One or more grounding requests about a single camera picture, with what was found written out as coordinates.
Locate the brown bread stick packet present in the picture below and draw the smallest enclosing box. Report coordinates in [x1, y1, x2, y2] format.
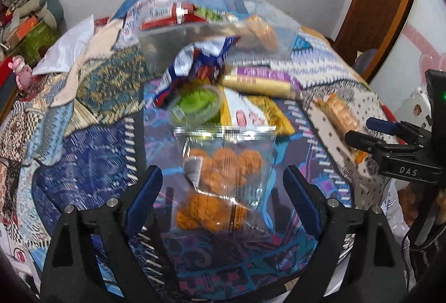
[313, 92, 368, 166]

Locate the purple yellow roll cake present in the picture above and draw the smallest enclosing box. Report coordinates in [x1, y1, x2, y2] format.
[219, 66, 302, 100]

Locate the bag of orange fried balls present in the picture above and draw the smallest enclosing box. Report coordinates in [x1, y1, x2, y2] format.
[173, 126, 277, 237]

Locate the yellow Kakabb snack bag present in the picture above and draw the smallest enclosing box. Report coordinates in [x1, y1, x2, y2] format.
[219, 87, 295, 136]

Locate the golden crispy snack bag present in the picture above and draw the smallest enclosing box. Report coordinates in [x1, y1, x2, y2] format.
[243, 15, 279, 52]

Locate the green jelly cup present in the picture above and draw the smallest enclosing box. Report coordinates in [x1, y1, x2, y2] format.
[167, 86, 223, 126]

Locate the blue white snack bag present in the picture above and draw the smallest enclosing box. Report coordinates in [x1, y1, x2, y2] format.
[154, 35, 240, 107]

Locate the green peas packet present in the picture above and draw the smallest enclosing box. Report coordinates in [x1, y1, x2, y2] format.
[195, 7, 224, 22]

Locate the red snack packet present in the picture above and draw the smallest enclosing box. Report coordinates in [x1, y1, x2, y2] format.
[140, 2, 207, 31]

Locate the person's right hand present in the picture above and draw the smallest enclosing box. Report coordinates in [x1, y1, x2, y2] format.
[397, 183, 446, 227]

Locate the white wardrobe sliding door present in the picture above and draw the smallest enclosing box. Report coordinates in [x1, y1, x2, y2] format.
[371, 0, 445, 130]

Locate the wooden door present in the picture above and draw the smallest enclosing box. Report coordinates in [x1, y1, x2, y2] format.
[334, 0, 414, 82]

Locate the pink plush toy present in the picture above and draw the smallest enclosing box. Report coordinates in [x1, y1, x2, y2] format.
[8, 56, 33, 91]

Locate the white pillow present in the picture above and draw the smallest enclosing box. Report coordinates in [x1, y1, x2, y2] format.
[32, 15, 94, 76]

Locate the patchwork patterned bed quilt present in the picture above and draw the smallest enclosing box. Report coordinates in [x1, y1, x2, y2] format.
[1, 0, 390, 302]

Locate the clear plastic storage box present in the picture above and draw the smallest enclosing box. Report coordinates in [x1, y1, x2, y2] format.
[135, 0, 300, 74]

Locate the pile of clothes and boxes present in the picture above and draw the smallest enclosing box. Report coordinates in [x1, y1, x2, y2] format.
[1, 0, 64, 67]

